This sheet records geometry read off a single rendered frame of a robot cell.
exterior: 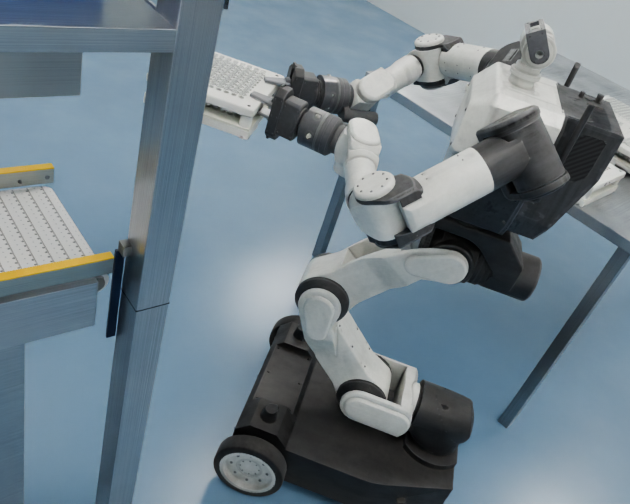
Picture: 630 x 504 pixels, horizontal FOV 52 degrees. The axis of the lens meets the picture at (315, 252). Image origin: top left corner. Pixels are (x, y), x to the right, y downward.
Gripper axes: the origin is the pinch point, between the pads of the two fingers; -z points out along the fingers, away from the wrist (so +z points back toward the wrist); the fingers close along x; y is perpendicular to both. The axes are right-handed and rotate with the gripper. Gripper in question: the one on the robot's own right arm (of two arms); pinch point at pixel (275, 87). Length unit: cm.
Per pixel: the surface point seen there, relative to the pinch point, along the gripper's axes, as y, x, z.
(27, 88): -34, -9, -53
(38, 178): -28, 11, -51
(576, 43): 270, 49, 343
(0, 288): -58, 11, -56
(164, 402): -11, 102, -13
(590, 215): -21, 16, 96
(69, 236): -43, 13, -46
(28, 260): -49, 13, -52
